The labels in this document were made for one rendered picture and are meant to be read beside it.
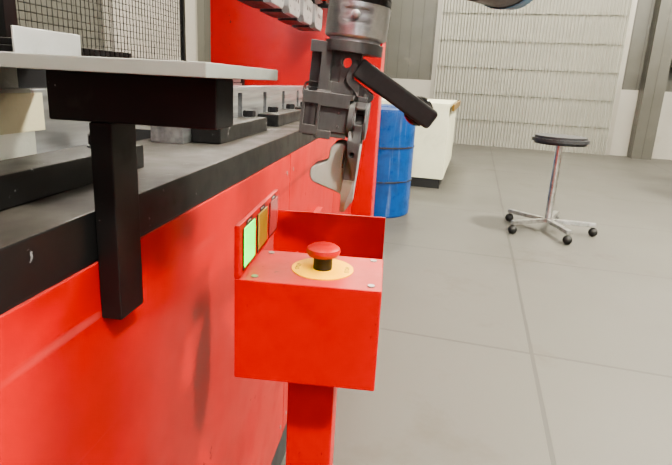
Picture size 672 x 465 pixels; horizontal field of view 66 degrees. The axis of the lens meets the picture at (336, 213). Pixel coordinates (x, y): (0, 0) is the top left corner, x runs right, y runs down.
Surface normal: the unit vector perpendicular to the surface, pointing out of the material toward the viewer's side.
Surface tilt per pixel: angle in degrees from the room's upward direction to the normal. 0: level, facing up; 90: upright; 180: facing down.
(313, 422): 90
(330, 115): 90
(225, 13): 90
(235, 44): 90
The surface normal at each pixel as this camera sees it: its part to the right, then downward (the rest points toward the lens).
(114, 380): 0.99, 0.08
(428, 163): -0.26, 0.22
